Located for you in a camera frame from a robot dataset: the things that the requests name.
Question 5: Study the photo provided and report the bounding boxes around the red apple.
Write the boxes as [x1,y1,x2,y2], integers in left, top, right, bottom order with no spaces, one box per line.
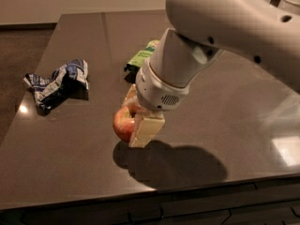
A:
[112,105,140,143]

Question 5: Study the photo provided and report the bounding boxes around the green snack bag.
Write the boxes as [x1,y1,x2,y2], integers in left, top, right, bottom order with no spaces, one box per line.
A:
[124,39,159,74]

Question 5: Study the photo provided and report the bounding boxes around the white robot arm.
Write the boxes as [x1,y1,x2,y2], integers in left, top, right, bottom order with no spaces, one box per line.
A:
[113,0,300,147]

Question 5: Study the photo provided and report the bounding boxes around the white container at corner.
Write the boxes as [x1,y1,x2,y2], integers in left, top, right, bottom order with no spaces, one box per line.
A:
[278,0,300,15]

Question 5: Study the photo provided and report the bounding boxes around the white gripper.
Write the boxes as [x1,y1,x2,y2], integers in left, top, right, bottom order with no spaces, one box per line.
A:
[122,58,189,148]

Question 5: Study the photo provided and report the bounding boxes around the blue white crumpled bag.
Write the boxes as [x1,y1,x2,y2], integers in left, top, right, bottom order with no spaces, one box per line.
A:
[23,59,89,112]

